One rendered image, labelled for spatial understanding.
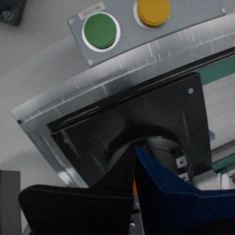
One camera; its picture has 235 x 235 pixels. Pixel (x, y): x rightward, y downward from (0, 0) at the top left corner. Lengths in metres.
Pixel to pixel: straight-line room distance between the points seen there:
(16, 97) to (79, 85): 0.21
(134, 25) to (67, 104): 0.14
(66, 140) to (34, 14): 0.26
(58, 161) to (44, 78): 0.18
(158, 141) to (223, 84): 0.18
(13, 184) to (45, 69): 0.22
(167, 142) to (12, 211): 0.26
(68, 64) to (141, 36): 0.17
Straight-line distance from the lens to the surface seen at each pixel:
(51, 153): 0.27
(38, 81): 0.33
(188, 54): 0.21
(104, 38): 0.18
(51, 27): 0.32
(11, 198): 0.27
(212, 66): 0.25
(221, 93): 0.31
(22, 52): 0.35
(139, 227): 0.43
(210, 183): 0.31
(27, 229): 0.69
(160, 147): 0.21
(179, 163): 0.21
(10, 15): 0.35
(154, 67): 0.20
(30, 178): 0.51
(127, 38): 0.19
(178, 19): 0.21
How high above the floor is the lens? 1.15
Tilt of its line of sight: 67 degrees down
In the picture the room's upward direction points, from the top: 176 degrees clockwise
